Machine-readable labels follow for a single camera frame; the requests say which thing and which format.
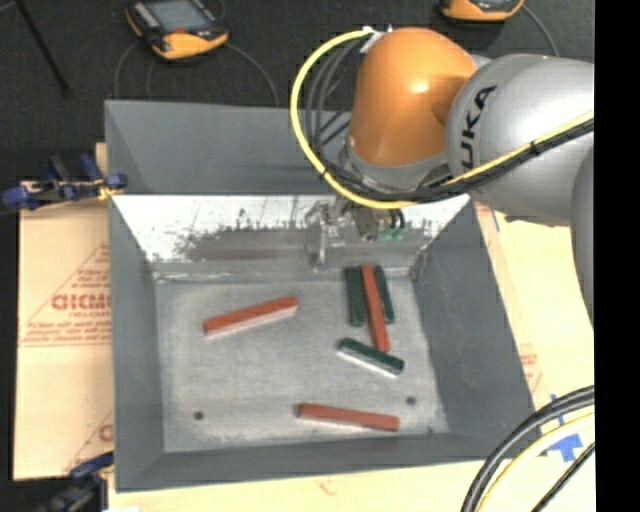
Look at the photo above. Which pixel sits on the dark green flat block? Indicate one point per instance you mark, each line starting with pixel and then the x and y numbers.
pixel 354 297
pixel 371 356
pixel 386 297

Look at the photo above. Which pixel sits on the red-brown flat block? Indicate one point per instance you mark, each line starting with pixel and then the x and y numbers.
pixel 350 417
pixel 250 316
pixel 375 310

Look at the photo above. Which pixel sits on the grey metal bin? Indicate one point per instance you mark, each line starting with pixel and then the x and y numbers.
pixel 280 380

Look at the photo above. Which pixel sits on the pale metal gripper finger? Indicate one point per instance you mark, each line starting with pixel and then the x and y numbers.
pixel 317 250
pixel 338 239

